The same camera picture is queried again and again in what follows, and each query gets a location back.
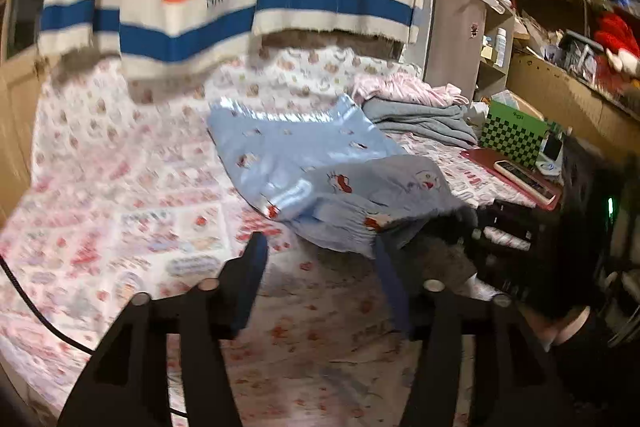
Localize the strawberry print bed sheet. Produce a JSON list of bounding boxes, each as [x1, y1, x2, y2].
[[0, 57, 561, 427]]

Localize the white electronic device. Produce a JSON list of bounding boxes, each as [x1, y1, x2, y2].
[[542, 132, 565, 170]]

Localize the blue satin cat-print pants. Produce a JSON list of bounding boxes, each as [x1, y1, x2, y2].
[[207, 94, 481, 260]]

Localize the black cable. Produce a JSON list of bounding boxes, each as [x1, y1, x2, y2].
[[0, 257, 96, 355]]

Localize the pink printed garment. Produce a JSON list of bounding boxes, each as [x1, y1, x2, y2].
[[352, 73, 471, 108]]

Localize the red plush toy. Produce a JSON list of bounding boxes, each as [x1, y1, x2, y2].
[[594, 11, 640, 78]]

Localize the green checkered box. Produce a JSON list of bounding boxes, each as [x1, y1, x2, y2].
[[479, 101, 563, 168]]

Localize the grey folded garment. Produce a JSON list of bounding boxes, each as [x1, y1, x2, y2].
[[362, 99, 478, 148]]

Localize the wooden shelf cabinet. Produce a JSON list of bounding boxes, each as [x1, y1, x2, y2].
[[425, 0, 516, 102]]

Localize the large cardboard box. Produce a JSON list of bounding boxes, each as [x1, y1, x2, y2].
[[506, 49, 640, 168]]

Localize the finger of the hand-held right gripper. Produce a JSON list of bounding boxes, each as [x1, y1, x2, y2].
[[470, 199, 538, 258]]

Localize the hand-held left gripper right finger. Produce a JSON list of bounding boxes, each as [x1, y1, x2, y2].
[[372, 237, 576, 427]]

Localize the bear print bed sheet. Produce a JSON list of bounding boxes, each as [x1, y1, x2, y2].
[[200, 46, 423, 108]]

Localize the white bottle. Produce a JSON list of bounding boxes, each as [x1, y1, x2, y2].
[[494, 27, 508, 68]]

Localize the grey remote control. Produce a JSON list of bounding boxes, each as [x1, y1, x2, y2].
[[494, 160, 557, 200]]

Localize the red tray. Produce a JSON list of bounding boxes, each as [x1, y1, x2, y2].
[[460, 147, 563, 212]]

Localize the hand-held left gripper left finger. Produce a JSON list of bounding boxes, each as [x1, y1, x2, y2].
[[57, 232, 271, 427]]

